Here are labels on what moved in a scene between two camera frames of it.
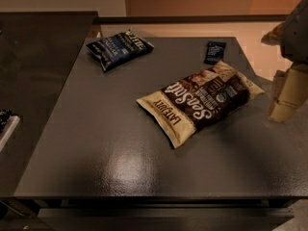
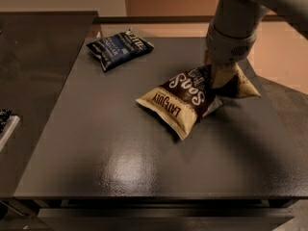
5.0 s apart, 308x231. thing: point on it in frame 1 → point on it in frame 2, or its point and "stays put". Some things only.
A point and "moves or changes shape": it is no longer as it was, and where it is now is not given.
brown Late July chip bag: [199, 99] moves or changes shape
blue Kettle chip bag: [119, 48] stays put
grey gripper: [296, 33] → [226, 51]
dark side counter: [38, 52] stays put
